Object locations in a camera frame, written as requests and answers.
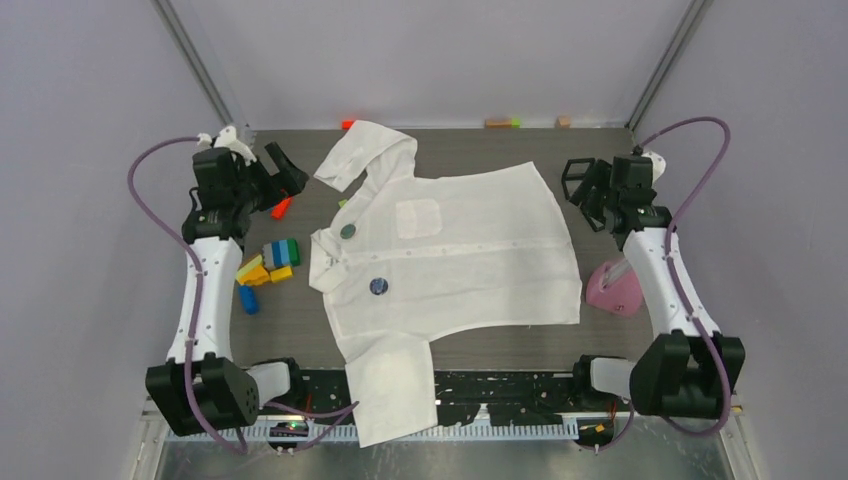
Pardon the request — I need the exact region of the white shirt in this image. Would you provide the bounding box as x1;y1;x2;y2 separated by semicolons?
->
309;121;582;448

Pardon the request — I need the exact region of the black display frame with brooch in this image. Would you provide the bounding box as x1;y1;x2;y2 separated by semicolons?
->
560;158;596;201

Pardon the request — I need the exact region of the blue toy brick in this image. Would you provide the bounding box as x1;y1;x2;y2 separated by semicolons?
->
238;285;260;315

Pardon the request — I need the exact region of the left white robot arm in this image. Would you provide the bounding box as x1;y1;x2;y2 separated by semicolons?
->
145;142;309;437

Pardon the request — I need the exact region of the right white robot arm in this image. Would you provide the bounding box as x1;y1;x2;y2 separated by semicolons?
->
561;150;746;420

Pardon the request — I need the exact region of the wooden block with green end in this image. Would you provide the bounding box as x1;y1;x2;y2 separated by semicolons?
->
484;117;522;129

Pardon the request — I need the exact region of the red long toy brick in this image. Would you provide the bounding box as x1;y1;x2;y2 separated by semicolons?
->
270;197;293;220

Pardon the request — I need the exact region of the pink stand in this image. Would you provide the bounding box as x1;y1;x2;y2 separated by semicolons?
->
585;257;643;318

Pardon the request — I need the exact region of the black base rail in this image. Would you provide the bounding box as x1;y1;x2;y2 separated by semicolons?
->
272;369;629;426

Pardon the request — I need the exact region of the toy brick pile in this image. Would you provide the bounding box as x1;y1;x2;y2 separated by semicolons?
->
236;238;302;287

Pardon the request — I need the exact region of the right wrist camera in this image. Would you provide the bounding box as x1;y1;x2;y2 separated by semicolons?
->
630;146;666;188

